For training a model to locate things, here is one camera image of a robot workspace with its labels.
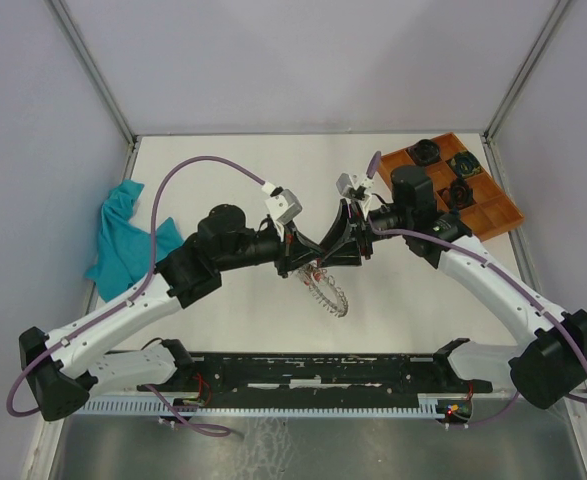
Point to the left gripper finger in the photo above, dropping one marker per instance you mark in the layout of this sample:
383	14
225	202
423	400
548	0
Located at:
302	245
294	261

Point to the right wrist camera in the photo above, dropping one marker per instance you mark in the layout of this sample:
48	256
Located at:
354	187

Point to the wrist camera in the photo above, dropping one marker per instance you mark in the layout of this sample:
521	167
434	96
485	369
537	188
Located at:
283	206
354	187

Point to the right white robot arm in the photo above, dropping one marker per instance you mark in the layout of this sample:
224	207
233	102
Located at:
548	360

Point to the left aluminium frame post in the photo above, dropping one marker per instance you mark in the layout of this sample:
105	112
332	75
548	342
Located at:
63	17

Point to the orange compartment tray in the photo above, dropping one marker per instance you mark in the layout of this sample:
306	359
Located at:
493	213

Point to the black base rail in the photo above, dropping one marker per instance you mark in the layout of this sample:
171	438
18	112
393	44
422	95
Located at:
318	381

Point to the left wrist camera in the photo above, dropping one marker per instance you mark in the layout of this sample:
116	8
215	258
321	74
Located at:
283	206

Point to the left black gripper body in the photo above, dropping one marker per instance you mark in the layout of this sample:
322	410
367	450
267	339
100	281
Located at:
284	247

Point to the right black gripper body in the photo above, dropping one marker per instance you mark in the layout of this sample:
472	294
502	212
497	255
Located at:
361	228

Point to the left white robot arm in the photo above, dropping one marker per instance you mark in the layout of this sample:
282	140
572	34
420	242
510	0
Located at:
66	367

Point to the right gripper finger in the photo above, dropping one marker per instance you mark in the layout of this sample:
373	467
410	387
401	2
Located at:
341	260
338	228

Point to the silver keyring with keys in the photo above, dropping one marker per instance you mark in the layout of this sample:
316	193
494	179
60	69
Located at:
325	291

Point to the green yellow round part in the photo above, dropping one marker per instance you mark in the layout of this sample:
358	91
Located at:
465	164

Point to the black round part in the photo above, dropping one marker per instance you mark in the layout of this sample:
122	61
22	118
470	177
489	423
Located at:
458	195
425	152

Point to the black round part lower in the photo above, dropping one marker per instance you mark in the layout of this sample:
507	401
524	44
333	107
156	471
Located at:
458	195

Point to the aluminium frame post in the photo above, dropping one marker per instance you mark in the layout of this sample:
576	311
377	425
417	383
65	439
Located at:
534	55
63	17

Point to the teal cloth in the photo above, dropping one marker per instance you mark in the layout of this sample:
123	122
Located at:
123	250

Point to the right aluminium frame post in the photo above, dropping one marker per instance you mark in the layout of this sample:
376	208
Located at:
534	55

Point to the black round part top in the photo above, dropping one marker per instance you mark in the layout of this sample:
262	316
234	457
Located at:
425	152

